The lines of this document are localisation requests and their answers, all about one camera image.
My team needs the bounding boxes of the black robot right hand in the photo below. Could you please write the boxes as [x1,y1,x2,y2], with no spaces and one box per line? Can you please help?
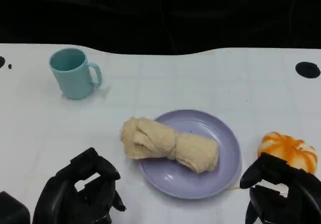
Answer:
[239,152,321,224]

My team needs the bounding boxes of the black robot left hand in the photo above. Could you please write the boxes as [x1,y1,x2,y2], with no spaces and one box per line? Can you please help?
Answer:
[32,147,126,224]

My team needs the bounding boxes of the beige towel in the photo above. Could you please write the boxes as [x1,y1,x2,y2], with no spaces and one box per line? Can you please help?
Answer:
[121,117,219,174]

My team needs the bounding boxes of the orange and white bread roll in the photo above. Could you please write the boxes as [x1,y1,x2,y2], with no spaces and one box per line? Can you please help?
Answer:
[257,131,318,174]

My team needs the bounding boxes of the lilac plate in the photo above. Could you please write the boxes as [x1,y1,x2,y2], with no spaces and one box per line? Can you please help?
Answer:
[137,109,242,199]

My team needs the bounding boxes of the pale green mug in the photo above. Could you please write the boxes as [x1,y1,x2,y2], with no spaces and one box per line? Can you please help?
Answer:
[49,47,103,100]

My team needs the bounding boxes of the black cloth backdrop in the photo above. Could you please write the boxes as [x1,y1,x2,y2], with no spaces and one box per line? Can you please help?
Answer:
[0,0,321,56]

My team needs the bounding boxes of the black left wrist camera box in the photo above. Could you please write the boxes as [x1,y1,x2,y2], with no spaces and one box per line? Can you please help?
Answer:
[0,191,31,224]

